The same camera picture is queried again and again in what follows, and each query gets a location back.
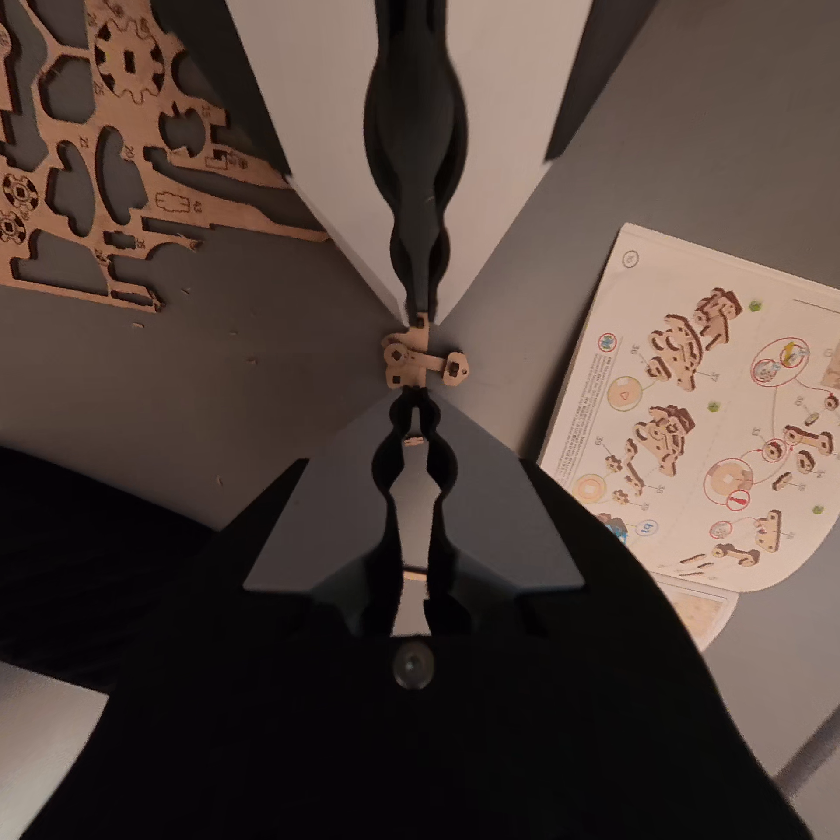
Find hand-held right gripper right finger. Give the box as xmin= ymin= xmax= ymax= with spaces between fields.
xmin=420 ymin=387 xmax=585 ymax=636

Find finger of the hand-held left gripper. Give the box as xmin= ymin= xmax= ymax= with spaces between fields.
xmin=416 ymin=0 xmax=595 ymax=324
xmin=226 ymin=0 xmax=417 ymax=324

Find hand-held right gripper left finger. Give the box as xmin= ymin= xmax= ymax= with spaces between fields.
xmin=243 ymin=387 xmax=421 ymax=636

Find small wooden model assembly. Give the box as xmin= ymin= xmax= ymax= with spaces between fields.
xmin=382 ymin=314 xmax=472 ymax=392

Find wooden laser-cut parts sheet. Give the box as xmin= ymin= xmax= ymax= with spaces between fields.
xmin=0 ymin=0 xmax=332 ymax=313

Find open instruction booklet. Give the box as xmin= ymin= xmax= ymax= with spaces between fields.
xmin=538 ymin=223 xmax=840 ymax=652

